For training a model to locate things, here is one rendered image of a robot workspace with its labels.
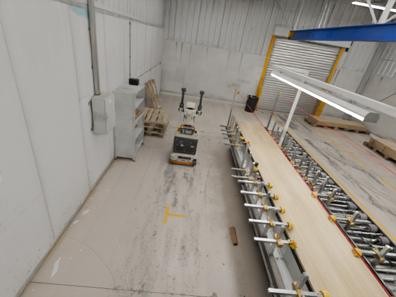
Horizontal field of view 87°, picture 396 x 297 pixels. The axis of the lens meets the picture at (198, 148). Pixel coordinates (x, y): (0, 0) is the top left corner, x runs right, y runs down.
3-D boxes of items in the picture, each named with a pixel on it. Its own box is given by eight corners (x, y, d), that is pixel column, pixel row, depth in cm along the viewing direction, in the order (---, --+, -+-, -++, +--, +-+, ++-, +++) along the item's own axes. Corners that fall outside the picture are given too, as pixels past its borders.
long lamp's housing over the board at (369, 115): (362, 121, 166) (368, 111, 163) (270, 74, 379) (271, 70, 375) (376, 123, 167) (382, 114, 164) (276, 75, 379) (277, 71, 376)
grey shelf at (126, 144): (114, 159, 474) (111, 91, 402) (126, 141, 553) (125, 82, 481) (134, 161, 477) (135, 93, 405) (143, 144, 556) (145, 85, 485)
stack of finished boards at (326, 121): (366, 131, 946) (368, 127, 938) (316, 124, 923) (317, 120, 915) (354, 124, 1013) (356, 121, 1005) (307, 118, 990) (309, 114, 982)
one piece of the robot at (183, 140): (194, 159, 490) (200, 126, 452) (171, 156, 487) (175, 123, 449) (195, 152, 520) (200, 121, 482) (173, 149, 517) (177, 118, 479)
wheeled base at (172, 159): (195, 167, 490) (197, 157, 478) (168, 162, 486) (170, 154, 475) (196, 152, 550) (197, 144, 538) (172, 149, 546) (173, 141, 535)
